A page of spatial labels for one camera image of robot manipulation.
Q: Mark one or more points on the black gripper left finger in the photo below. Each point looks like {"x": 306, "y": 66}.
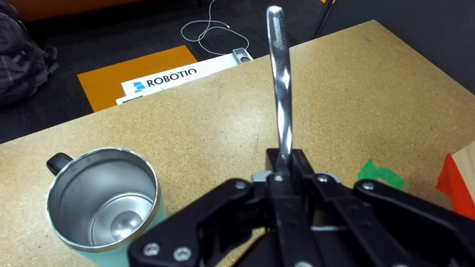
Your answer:
{"x": 223, "y": 227}

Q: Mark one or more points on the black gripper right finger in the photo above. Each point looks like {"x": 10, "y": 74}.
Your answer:
{"x": 386, "y": 227}

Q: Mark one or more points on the silver metal spoon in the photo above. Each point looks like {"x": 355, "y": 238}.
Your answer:
{"x": 279, "y": 74}

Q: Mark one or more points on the green tape piece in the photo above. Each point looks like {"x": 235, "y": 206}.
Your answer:
{"x": 376, "y": 172}

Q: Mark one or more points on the white Robotiq box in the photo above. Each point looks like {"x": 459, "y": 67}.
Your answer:
{"x": 168, "y": 79}

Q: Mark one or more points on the orange flat board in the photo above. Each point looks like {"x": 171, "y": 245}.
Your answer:
{"x": 104, "y": 86}

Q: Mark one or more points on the black backpack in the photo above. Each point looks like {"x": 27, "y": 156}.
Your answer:
{"x": 19, "y": 64}

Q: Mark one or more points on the orange sofa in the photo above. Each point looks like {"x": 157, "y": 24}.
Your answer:
{"x": 59, "y": 8}

